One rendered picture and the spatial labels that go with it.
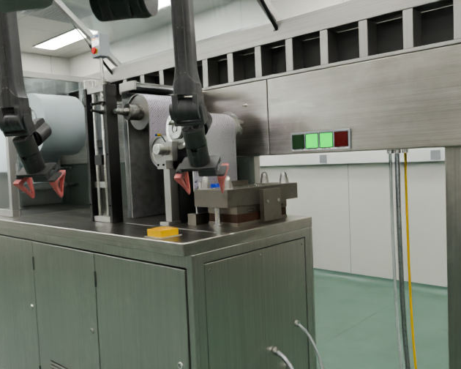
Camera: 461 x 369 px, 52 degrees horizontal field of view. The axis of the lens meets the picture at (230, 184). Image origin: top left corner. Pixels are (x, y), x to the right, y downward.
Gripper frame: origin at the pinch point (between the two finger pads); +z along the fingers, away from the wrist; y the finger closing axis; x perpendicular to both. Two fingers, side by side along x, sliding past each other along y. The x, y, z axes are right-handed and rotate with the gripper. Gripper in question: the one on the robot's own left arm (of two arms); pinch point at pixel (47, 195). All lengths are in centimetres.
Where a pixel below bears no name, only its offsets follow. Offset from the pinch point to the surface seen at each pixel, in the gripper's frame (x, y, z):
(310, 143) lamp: -50, -76, 13
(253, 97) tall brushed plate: -72, -53, 3
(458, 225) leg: -28, -124, 35
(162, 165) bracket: -34.5, -23.6, 11.5
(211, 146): -46, -40, 11
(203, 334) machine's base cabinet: 17, -46, 39
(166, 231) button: -1.4, -34.3, 15.6
